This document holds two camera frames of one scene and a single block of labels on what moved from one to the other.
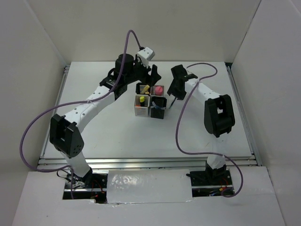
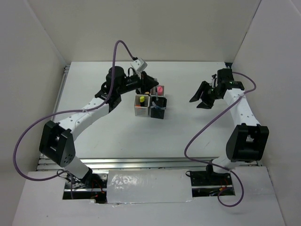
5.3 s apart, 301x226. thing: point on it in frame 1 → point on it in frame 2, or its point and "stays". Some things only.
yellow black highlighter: x=142 y=101 stays
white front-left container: x=141 y=103 stays
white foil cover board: x=125 y=186 stays
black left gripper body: x=140 y=72 → x=133 y=82
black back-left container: x=142 y=88 stays
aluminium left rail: x=46 y=141 stays
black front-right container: x=158 y=105 stays
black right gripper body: x=173 y=89 → x=211 y=93
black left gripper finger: x=155 y=75 → x=149 y=79
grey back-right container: x=157 y=91 stays
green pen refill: x=172 y=102 → x=156 y=97
